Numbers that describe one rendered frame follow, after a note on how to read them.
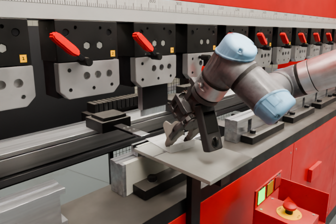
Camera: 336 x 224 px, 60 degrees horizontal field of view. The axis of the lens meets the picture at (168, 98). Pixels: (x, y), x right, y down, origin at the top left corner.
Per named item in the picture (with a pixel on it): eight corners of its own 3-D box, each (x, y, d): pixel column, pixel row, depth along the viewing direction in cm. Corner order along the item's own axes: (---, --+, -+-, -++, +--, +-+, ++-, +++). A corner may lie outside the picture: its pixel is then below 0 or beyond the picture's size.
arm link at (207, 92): (236, 89, 66) (210, 93, 62) (226, 102, 69) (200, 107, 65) (219, 66, 70) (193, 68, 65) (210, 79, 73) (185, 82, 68)
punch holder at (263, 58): (253, 68, 116) (256, 26, 113) (235, 67, 122) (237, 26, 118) (270, 65, 126) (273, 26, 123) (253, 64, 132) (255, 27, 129)
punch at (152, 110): (142, 117, 83) (142, 84, 80) (138, 116, 84) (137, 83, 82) (167, 111, 89) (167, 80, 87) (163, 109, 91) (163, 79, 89)
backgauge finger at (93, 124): (130, 146, 87) (130, 130, 86) (85, 126, 105) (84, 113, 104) (159, 136, 95) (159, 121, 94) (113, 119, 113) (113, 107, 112)
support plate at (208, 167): (210, 185, 63) (210, 181, 63) (134, 151, 81) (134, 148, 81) (252, 160, 76) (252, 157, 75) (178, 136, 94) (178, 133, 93)
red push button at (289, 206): (292, 220, 86) (294, 209, 85) (279, 214, 88) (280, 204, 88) (297, 214, 89) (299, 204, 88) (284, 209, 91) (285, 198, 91)
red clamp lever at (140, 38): (140, 30, 68) (163, 55, 74) (129, 30, 71) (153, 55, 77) (137, 36, 67) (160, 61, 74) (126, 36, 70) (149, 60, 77)
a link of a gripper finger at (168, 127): (159, 132, 83) (178, 112, 78) (168, 149, 80) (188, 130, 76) (151, 132, 81) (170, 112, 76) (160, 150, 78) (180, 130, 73)
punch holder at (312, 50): (309, 59, 158) (312, 28, 154) (293, 58, 163) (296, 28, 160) (318, 57, 168) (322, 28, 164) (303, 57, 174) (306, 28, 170)
